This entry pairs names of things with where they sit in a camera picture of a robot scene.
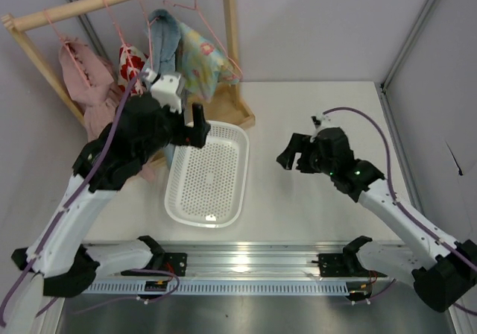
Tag floral pastel skirt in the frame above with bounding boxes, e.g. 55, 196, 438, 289
176, 22, 240, 101

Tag wooden clothes rack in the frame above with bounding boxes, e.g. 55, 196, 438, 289
0, 0, 257, 167

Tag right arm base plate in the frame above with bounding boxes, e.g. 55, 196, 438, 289
311, 253, 386, 278

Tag white perforated plastic basket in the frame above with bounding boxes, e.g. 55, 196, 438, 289
164, 121, 250, 228

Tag red white floral garment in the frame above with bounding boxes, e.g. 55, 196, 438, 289
117, 43, 148, 92

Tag pink wire hanger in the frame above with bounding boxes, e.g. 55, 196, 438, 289
162, 0, 244, 82

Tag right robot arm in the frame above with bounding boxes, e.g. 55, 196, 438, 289
277, 127, 476, 312

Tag white slotted cable duct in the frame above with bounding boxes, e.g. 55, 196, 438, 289
84, 279, 350, 296

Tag pink pleated dress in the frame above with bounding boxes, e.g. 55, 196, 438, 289
58, 32, 157, 183

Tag aluminium rail frame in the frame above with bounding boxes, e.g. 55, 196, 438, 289
161, 242, 365, 281

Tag light blue denim garment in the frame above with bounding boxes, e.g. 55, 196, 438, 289
142, 9, 184, 165

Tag pink hanger under dress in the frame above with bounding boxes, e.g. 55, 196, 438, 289
42, 7, 94, 89

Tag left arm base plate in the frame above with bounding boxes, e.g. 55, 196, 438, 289
121, 252, 188, 277

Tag pink hanger under floral garment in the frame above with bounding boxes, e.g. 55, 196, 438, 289
102, 0, 127, 49

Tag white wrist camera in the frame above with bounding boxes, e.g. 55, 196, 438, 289
312, 113, 333, 138
144, 69, 185, 114

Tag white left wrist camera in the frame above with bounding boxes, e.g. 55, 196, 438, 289
144, 69, 185, 114

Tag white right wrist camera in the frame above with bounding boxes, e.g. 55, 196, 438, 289
312, 113, 333, 138

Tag pink hanger under denim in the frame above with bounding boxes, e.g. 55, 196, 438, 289
138, 0, 163, 74

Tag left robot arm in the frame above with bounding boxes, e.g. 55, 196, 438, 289
11, 95, 211, 298

